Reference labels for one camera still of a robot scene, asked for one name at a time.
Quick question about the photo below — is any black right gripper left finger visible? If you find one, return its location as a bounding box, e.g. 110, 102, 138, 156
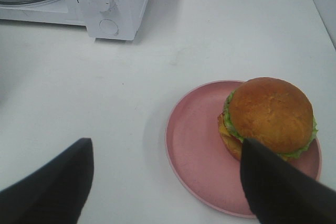
1, 138, 94, 223

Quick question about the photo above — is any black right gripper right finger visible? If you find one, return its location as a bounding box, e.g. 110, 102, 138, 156
240, 138, 335, 223

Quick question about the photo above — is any pink round plate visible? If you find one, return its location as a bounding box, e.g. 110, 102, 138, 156
165, 81, 321, 218

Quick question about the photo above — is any burger with lettuce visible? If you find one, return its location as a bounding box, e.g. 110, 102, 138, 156
217, 77, 318, 161

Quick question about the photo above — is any round white door button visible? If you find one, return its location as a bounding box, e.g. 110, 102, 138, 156
99, 19, 119, 35

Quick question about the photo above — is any white microwave oven body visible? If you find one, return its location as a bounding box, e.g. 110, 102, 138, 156
1, 0, 148, 40

